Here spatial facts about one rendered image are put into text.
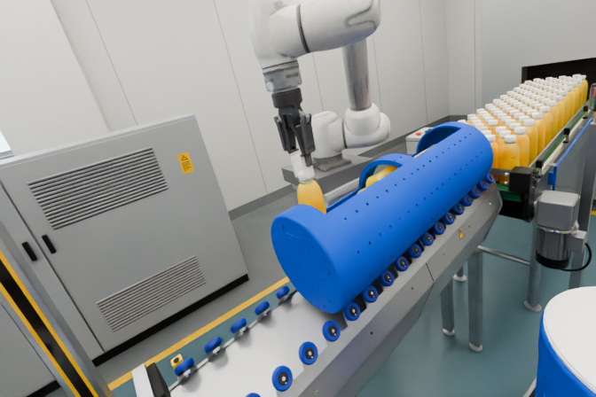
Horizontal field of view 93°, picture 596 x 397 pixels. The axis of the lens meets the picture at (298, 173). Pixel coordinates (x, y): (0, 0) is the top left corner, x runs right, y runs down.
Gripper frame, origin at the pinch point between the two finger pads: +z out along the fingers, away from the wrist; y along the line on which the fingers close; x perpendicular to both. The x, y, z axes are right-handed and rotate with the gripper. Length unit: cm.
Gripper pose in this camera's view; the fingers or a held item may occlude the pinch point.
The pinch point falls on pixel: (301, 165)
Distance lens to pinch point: 76.4
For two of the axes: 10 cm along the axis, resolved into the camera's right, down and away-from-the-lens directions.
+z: 2.1, 9.2, 3.3
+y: 6.2, 1.4, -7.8
